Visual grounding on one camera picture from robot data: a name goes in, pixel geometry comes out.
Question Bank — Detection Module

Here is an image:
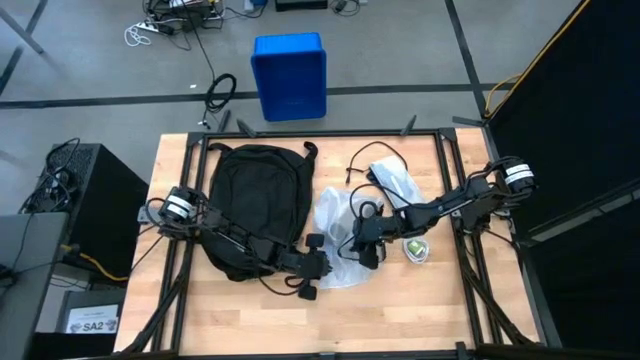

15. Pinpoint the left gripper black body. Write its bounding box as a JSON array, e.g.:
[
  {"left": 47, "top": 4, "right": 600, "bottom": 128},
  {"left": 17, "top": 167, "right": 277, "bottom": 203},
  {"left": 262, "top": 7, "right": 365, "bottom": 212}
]
[{"left": 279, "top": 232, "right": 332, "bottom": 301}]

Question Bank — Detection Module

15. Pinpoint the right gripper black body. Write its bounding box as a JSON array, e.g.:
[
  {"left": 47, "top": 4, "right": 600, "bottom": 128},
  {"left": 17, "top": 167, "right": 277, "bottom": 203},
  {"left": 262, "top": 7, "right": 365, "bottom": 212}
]
[{"left": 349, "top": 202, "right": 401, "bottom": 271}]

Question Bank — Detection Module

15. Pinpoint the large clear mesh pouch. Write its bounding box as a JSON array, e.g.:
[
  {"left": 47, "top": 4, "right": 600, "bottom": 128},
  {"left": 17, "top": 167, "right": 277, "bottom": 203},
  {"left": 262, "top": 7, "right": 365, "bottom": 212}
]
[{"left": 312, "top": 185, "right": 386, "bottom": 290}]

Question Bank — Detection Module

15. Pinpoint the green gadget with white cable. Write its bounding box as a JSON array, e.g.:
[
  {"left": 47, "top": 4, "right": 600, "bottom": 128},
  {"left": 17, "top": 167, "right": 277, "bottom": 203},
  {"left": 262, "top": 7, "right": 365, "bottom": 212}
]
[{"left": 402, "top": 237, "right": 431, "bottom": 265}]

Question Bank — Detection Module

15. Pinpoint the small clear narrow pouch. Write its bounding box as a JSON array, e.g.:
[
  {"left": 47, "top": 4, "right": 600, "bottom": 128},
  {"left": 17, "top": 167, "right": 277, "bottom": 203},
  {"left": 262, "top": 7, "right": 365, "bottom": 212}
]
[{"left": 368, "top": 154, "right": 427, "bottom": 210}]

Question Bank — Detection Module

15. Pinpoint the thin black charging cable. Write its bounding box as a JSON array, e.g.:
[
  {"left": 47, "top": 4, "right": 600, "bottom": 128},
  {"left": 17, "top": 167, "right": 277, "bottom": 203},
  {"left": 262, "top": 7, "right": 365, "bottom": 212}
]
[{"left": 344, "top": 140, "right": 410, "bottom": 185}]

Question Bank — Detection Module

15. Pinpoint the black backpack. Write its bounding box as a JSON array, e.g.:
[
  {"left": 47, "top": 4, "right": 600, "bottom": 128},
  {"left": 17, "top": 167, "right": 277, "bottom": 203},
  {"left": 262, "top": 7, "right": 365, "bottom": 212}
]
[{"left": 202, "top": 141, "right": 320, "bottom": 283}]

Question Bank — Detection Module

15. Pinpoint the blue plastic bin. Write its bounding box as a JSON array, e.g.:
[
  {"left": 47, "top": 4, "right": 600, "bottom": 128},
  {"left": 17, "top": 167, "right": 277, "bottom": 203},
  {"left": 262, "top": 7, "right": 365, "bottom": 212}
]
[{"left": 249, "top": 32, "right": 328, "bottom": 123}]

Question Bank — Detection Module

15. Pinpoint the black computer tower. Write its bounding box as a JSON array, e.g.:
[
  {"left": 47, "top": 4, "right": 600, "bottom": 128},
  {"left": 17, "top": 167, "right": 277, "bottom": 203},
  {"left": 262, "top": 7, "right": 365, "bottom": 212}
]
[{"left": 29, "top": 143, "right": 150, "bottom": 281}]

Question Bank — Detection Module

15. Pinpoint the grey box with SA2 label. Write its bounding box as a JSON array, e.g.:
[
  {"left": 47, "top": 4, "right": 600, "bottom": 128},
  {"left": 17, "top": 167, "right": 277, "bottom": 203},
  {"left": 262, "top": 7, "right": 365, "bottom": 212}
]
[{"left": 54, "top": 288, "right": 127, "bottom": 336}]

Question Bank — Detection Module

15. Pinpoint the black power adapter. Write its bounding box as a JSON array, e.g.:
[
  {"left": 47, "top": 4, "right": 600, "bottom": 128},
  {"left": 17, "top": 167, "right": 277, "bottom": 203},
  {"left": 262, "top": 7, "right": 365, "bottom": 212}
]
[{"left": 329, "top": 0, "right": 370, "bottom": 17}]

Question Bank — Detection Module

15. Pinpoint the flat black box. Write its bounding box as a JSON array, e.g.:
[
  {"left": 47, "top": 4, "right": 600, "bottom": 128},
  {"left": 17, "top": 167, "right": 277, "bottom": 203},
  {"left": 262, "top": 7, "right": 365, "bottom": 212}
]
[{"left": 274, "top": 0, "right": 329, "bottom": 13}]

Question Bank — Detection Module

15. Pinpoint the dark grey metal beam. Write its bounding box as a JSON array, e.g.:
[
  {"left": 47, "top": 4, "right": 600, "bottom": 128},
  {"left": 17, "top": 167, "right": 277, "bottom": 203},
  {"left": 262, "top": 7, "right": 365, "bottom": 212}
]
[{"left": 519, "top": 179, "right": 640, "bottom": 247}]

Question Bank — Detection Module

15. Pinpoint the grey metal bar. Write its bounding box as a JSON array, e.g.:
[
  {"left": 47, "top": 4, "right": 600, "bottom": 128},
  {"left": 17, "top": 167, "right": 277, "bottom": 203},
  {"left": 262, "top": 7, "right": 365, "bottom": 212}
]
[{"left": 0, "top": 4, "right": 47, "bottom": 56}]

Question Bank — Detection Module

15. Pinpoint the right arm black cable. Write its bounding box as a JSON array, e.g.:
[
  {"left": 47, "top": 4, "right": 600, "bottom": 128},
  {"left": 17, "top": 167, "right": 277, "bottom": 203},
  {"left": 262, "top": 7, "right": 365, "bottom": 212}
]
[{"left": 337, "top": 182, "right": 416, "bottom": 264}]

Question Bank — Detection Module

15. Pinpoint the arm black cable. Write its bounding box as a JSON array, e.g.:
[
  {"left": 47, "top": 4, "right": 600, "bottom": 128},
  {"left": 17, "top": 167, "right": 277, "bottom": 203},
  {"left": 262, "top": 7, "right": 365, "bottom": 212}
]
[
  {"left": 337, "top": 182, "right": 416, "bottom": 264},
  {"left": 257, "top": 274, "right": 301, "bottom": 297}
]

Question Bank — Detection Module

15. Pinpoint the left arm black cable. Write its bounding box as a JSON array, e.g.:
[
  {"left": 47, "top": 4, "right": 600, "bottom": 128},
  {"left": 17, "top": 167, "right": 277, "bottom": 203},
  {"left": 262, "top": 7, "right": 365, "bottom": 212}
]
[{"left": 257, "top": 274, "right": 301, "bottom": 297}]

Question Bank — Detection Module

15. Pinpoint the coiled black cable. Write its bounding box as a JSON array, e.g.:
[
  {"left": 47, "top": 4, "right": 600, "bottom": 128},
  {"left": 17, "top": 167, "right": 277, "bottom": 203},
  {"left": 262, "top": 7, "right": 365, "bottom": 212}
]
[{"left": 201, "top": 72, "right": 238, "bottom": 127}]

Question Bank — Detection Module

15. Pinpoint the yellow cable by computer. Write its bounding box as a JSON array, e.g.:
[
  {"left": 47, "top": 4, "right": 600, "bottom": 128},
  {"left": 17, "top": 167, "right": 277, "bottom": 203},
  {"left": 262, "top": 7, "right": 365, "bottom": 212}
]
[{"left": 60, "top": 243, "right": 130, "bottom": 283}]

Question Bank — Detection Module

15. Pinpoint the large black partition wall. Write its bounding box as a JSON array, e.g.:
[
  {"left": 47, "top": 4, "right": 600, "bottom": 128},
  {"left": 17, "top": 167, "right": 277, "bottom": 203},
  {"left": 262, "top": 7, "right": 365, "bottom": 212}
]
[{"left": 485, "top": 0, "right": 640, "bottom": 354}]

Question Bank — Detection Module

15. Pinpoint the yellow cable along partition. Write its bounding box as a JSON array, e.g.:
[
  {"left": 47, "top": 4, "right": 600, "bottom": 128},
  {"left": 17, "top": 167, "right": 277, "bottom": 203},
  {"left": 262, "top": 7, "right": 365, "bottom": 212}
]
[{"left": 483, "top": 0, "right": 592, "bottom": 120}]

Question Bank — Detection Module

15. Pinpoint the black cable bundle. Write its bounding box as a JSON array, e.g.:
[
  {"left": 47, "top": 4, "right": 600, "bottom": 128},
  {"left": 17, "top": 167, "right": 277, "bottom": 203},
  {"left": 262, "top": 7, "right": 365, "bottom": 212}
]
[{"left": 18, "top": 137, "right": 82, "bottom": 216}]

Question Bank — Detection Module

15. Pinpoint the black electronics with cables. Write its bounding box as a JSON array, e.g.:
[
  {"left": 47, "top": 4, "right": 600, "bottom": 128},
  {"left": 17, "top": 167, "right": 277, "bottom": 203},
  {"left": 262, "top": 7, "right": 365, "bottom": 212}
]
[{"left": 143, "top": 0, "right": 226, "bottom": 32}]

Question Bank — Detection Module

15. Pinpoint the white power strip with cable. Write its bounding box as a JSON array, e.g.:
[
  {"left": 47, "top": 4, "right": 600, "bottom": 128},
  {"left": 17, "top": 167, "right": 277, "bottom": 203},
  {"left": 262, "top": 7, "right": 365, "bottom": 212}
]
[{"left": 122, "top": 19, "right": 169, "bottom": 48}]

